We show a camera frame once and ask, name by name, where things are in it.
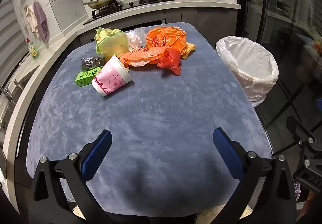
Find green dish soap bottle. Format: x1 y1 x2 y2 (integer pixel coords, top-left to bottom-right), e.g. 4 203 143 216
25 38 40 60

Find large orange plastic bag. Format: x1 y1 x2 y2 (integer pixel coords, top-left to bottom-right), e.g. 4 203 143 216
146 26 188 51

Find pink paper cup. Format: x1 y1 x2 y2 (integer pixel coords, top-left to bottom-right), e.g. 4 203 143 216
91 54 134 97

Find white hanging cloth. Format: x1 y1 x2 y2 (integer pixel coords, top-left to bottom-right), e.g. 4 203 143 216
26 5 39 34

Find white-lined waste bin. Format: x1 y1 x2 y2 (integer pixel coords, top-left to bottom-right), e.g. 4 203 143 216
216 36 279 107

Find clear plastic wrap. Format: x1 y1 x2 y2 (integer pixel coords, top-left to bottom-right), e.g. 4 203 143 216
131 27 149 38

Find red plastic bag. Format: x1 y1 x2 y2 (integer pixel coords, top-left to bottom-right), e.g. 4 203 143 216
156 48 182 76

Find green carton box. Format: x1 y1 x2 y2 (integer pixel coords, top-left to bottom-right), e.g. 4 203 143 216
75 66 103 88

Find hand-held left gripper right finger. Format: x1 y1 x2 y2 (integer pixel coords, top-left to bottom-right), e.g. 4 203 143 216
213 128 298 224

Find grey base cabinets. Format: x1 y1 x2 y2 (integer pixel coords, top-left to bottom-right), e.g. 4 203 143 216
78 7 238 47

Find purple hanging towel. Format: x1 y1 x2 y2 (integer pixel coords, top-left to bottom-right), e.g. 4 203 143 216
33 1 50 44

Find yellow sponge cloth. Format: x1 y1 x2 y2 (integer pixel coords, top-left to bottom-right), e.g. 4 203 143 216
180 42 197 60

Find stainless steel sink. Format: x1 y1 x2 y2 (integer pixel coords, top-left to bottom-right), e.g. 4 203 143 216
0 64 41 139

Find glass sliding door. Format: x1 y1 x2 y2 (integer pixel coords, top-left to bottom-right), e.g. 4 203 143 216
236 0 322 139

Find black gas stove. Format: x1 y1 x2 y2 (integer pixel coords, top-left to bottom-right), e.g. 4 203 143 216
83 0 175 25

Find white tissue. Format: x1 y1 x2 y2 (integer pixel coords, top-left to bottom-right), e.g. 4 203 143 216
126 32 144 52

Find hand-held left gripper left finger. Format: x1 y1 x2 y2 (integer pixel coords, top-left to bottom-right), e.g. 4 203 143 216
29 130 112 224

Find steel wool scrubber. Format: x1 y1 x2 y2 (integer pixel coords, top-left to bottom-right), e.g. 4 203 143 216
80 56 105 72

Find green yellow plastic bag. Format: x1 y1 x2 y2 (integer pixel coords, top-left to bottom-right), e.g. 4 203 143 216
94 27 130 59

